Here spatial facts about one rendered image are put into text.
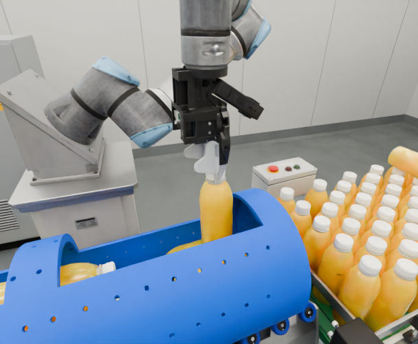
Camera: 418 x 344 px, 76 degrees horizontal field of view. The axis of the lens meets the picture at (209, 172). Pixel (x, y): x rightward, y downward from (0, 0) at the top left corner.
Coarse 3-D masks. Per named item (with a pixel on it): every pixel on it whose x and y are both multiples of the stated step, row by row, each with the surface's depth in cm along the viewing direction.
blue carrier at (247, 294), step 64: (256, 192) 57; (64, 256) 57; (128, 256) 64; (192, 256) 44; (256, 256) 46; (0, 320) 35; (64, 320) 36; (128, 320) 38; (192, 320) 41; (256, 320) 46
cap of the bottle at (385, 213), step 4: (380, 208) 73; (384, 208) 73; (388, 208) 73; (380, 212) 72; (384, 212) 71; (388, 212) 71; (392, 212) 71; (380, 216) 72; (384, 216) 71; (388, 216) 71; (392, 216) 70
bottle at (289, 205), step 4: (280, 196) 81; (280, 200) 81; (284, 200) 80; (288, 200) 79; (292, 200) 81; (284, 204) 80; (288, 204) 80; (292, 204) 80; (288, 208) 80; (292, 208) 80; (288, 212) 80
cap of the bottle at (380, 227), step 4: (376, 220) 68; (380, 220) 68; (376, 224) 67; (380, 224) 67; (384, 224) 67; (388, 224) 67; (372, 228) 68; (376, 228) 66; (380, 228) 66; (384, 228) 66; (388, 228) 66; (376, 232) 67; (380, 232) 66; (384, 232) 66; (388, 232) 66
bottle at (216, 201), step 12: (204, 192) 53; (216, 192) 52; (228, 192) 53; (204, 204) 53; (216, 204) 52; (228, 204) 53; (204, 216) 55; (216, 216) 54; (228, 216) 55; (204, 228) 56; (216, 228) 55; (228, 228) 56; (204, 240) 58
